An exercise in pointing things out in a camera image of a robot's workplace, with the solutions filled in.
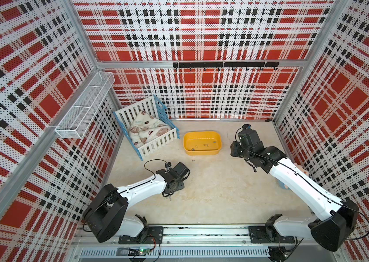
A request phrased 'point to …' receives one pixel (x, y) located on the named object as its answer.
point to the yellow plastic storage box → (202, 143)
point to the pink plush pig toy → (303, 170)
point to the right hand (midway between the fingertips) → (236, 146)
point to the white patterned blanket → (144, 126)
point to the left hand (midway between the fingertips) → (179, 184)
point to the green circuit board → (144, 251)
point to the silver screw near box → (193, 160)
